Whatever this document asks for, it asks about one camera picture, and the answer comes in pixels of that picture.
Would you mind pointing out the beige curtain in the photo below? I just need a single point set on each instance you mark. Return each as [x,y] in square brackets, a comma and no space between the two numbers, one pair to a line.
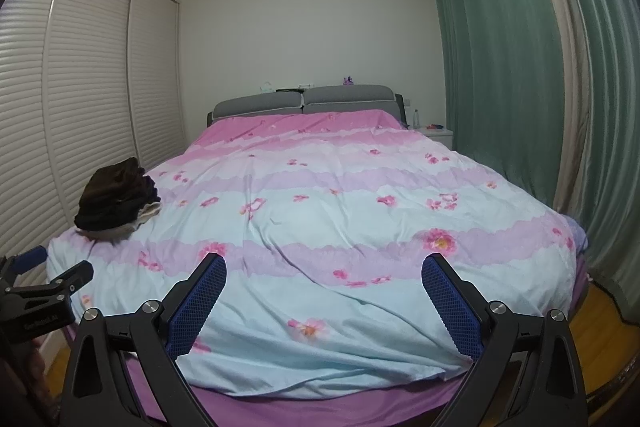
[570,107]

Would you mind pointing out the person's left forearm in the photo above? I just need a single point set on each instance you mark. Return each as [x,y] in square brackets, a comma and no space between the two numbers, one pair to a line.
[37,377]

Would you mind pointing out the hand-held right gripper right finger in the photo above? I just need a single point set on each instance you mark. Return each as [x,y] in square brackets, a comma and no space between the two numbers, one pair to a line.
[450,307]

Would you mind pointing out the beige folded garment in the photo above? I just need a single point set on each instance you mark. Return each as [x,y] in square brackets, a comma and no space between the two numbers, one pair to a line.
[142,218]

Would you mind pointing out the floral pink and blue duvet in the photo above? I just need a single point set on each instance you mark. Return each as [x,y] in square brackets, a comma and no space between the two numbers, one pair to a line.
[340,232]

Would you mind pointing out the grey headboard cushion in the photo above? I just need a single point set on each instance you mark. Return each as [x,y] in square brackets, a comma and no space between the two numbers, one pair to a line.
[350,99]
[257,107]

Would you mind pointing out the pile of folded dark clothes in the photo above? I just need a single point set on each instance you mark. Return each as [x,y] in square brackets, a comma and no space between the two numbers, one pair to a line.
[120,213]

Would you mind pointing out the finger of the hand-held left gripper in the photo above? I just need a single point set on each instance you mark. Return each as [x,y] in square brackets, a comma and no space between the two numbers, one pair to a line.
[60,282]
[27,259]

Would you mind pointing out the clear bottle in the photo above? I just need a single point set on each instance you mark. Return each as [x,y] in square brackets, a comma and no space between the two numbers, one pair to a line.
[415,119]

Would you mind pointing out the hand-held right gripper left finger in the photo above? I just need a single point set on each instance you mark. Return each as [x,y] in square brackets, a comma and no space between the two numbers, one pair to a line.
[195,307]

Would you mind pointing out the white nightstand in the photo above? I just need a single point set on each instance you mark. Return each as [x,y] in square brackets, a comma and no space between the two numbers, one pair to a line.
[440,138]

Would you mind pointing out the white louvered wardrobe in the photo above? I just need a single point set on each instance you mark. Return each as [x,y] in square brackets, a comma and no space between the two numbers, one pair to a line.
[90,107]

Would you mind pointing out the small purple toy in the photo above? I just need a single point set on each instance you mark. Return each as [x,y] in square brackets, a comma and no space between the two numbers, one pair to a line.
[348,81]

